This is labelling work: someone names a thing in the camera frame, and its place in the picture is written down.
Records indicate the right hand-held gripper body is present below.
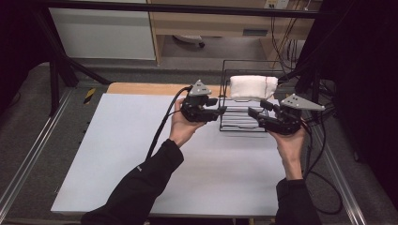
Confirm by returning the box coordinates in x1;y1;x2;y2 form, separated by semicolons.
257;93;327;136

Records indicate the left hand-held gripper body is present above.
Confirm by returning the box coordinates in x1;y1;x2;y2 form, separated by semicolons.
180;79;220;123

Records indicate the black wire rack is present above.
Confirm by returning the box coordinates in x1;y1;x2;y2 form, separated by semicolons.
218;59;287;133

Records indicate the white towel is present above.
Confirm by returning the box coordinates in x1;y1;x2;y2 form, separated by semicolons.
229;74;279;102

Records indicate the person's left hand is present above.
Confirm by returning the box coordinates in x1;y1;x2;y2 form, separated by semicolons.
168;97;207;148

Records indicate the person's right hand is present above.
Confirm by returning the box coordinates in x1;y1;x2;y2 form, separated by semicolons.
267;126;309;182

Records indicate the black metal stand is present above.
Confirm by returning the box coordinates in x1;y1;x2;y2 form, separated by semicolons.
266;55;323;120
31;8;112;118

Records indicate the white chair base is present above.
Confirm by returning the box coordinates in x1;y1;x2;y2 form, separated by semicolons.
173;34;207;49

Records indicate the light wooden desk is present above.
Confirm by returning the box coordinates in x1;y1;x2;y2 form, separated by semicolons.
146;0;323;67

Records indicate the white table cover sheet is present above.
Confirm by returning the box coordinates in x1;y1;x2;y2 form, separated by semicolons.
50;93;316;218

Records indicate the black curtain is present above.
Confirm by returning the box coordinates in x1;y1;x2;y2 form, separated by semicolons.
299;0;398;214
0;0;67;116

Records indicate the yellow black tape strip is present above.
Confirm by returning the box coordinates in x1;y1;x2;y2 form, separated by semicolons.
83;87;97;105

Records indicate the white cabinet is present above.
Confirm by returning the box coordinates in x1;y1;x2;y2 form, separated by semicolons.
48;7;157;61

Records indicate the left hand-held gripper black cable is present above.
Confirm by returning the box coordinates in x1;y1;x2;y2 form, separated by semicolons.
145;84;193;161

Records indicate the hand-held gripper black cable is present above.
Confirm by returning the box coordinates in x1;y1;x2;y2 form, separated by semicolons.
299;120;344;216
145;84;193;161

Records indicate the black floor cable bundle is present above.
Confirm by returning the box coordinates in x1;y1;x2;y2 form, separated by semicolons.
299;79;337;135

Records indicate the hanging cable bundle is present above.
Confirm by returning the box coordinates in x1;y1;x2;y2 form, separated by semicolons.
269;15;301;71

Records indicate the right hand-held gripper black cable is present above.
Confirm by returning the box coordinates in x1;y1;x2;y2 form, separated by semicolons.
299;120;344;216

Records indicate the aluminium floor rail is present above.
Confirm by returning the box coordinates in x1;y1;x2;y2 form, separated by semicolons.
308;125;367;225
0;88;74;214

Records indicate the black metal frame bar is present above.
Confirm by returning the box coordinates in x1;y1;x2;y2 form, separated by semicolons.
40;0;327;19

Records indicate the white wall socket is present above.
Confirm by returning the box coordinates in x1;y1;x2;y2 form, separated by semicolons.
264;0;290;10

